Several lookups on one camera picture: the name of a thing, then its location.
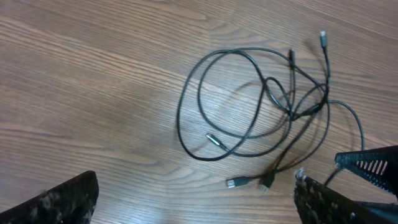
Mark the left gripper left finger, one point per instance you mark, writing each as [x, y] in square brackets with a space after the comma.
[73, 201]

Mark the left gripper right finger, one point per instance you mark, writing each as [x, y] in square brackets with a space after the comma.
[317, 204]

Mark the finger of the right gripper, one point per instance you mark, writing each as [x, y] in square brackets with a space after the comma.
[377, 166]

